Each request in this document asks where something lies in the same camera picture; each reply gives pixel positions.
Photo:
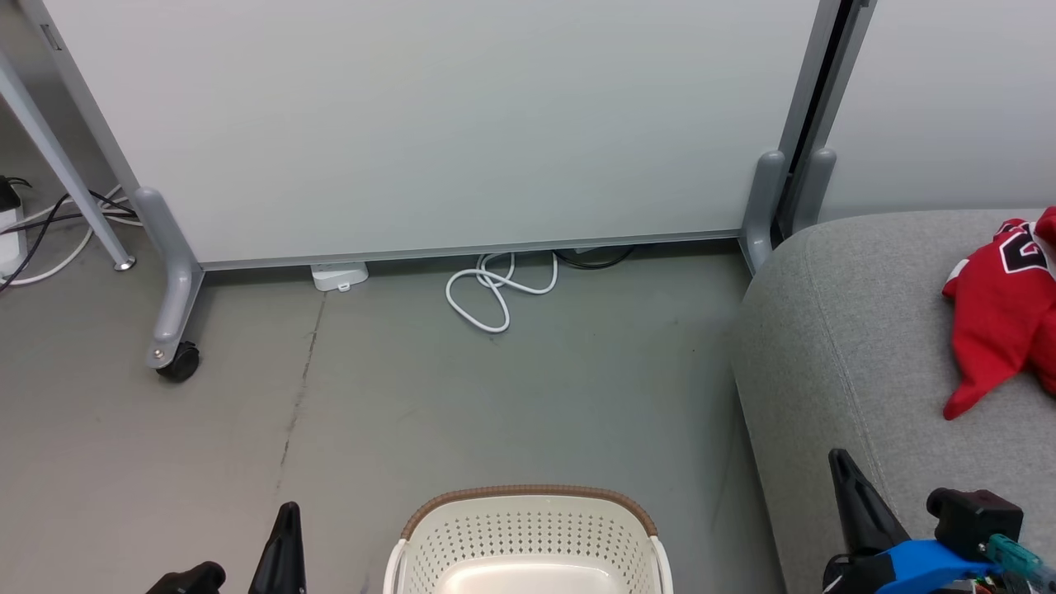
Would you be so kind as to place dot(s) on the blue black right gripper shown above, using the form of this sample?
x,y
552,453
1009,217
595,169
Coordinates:
x,y
916,565

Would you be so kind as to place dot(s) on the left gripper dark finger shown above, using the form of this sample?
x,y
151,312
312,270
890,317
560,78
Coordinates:
x,y
280,553

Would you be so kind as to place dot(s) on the red jersey black number print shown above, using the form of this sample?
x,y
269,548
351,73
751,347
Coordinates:
x,y
998,330

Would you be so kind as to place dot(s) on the cream laundry basket brown rim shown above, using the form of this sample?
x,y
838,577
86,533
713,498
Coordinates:
x,y
528,528

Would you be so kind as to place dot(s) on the grey fabric sofa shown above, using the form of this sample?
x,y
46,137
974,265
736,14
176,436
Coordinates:
x,y
858,355

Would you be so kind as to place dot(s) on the teal right gripper connector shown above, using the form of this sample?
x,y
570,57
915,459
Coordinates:
x,y
1015,557

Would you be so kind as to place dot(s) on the black caster wheel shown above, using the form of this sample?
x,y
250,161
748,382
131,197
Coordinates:
x,y
180,363

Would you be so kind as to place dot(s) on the white power adapter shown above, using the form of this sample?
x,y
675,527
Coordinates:
x,y
340,275

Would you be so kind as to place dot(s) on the long grey partition foot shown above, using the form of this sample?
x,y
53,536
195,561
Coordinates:
x,y
180,276

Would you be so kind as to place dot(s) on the short grey partition foot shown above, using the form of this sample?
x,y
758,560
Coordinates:
x,y
763,206
814,186

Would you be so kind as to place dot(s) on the white power strip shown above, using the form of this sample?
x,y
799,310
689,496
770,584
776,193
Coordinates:
x,y
10,243

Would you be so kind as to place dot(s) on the narrow white partition panel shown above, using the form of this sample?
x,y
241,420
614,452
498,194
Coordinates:
x,y
949,91

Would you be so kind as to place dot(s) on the wide white partition panel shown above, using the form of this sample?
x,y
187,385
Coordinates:
x,y
429,124

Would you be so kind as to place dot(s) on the grey metal table leg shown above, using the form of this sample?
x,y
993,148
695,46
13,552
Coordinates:
x,y
58,157

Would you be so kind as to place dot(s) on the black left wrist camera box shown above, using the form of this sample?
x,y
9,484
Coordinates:
x,y
194,579

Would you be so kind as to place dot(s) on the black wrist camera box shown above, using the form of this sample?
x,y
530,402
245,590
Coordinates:
x,y
194,579
973,520

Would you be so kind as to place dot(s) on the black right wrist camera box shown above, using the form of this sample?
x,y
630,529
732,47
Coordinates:
x,y
973,520

